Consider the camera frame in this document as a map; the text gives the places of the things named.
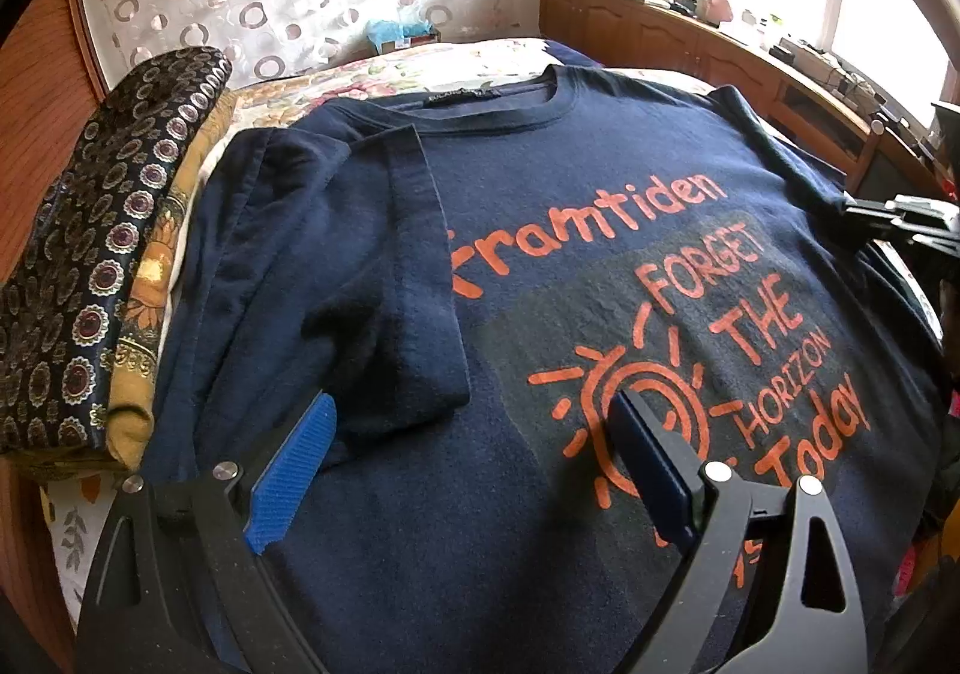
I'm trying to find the navy printed t-shirt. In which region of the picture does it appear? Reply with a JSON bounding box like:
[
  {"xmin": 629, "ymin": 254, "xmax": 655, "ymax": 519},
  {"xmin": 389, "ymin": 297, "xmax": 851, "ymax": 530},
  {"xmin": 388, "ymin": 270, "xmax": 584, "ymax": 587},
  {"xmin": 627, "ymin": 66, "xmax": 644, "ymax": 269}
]
[{"xmin": 143, "ymin": 67, "xmax": 949, "ymax": 672}]

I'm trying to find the orange fruit print sheet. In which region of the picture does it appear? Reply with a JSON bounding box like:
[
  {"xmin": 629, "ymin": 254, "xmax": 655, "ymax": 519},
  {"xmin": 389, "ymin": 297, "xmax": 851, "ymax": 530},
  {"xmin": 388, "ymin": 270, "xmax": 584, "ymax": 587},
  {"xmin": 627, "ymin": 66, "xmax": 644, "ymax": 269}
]
[{"xmin": 41, "ymin": 471, "xmax": 128, "ymax": 630}]

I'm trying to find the dark patterned folded cloth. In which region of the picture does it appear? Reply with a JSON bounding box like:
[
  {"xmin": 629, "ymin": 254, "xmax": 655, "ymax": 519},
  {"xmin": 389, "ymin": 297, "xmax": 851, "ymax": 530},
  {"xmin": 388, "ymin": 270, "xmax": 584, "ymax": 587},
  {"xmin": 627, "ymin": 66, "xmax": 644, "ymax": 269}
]
[{"xmin": 2, "ymin": 46, "xmax": 233, "ymax": 459}]

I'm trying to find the pink bottle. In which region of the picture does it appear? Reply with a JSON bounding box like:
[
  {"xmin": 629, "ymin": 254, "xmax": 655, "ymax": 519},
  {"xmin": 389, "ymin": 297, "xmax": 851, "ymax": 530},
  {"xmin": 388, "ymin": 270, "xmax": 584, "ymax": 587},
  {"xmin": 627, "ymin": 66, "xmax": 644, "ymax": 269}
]
[{"xmin": 700, "ymin": 0, "xmax": 734, "ymax": 26}]

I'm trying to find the brown wooden sideboard cabinet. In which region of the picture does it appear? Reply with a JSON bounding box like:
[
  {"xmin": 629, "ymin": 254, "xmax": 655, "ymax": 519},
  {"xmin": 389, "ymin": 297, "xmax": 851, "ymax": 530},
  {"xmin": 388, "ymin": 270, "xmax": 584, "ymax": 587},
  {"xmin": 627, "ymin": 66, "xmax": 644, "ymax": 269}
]
[{"xmin": 539, "ymin": 0, "xmax": 955, "ymax": 200}]

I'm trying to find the navy blue blanket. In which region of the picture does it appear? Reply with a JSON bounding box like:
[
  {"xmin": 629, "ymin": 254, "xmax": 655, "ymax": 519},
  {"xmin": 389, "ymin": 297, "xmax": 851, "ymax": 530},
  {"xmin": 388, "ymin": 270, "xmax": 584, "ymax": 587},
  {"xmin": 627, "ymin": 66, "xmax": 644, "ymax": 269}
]
[{"xmin": 544, "ymin": 39, "xmax": 602, "ymax": 68}]

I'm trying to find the brown wooden wardrobe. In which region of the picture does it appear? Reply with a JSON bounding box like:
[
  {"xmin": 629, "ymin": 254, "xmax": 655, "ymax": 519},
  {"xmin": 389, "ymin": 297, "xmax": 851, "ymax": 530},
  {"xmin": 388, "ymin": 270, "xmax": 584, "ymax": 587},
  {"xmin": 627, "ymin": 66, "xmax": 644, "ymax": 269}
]
[{"xmin": 2, "ymin": 0, "xmax": 103, "ymax": 672}]

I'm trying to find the blue tissue box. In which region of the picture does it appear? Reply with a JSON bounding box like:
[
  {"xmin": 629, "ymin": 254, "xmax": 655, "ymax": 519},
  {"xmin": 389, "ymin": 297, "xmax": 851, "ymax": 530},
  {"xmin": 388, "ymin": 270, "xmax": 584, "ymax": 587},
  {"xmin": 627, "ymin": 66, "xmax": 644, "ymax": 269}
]
[{"xmin": 366, "ymin": 20, "xmax": 441, "ymax": 55}]

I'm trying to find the floral bed quilt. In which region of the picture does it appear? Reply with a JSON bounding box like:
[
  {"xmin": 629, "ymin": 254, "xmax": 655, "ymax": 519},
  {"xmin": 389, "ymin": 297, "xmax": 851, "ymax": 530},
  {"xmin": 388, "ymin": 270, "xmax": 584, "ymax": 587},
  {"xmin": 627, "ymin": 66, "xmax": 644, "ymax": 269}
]
[{"xmin": 223, "ymin": 37, "xmax": 556, "ymax": 142}]

